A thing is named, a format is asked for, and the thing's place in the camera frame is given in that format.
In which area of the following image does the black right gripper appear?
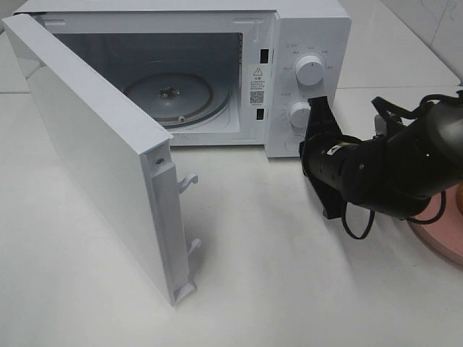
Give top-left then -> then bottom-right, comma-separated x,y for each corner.
300,96 -> 360,220

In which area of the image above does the white warning label sticker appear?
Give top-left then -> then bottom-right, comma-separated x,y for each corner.
247,64 -> 270,107

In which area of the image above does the upper white microwave knob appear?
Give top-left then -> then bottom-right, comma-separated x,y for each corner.
294,52 -> 326,86

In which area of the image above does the white microwave door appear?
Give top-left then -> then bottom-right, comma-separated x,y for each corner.
4,14 -> 200,304

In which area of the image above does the burger with brown bun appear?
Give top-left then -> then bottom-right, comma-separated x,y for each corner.
456,183 -> 463,214

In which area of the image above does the white microwave oven body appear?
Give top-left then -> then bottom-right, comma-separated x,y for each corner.
4,1 -> 351,158

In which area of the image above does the lower white microwave knob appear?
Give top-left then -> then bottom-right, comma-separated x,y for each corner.
289,101 -> 311,129

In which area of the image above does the pink round plate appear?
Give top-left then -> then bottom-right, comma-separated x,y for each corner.
409,185 -> 462,265

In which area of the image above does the white microwave knob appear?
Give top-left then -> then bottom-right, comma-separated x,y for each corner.
294,52 -> 326,86
289,101 -> 311,129

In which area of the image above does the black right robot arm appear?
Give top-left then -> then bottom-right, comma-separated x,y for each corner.
300,94 -> 462,219

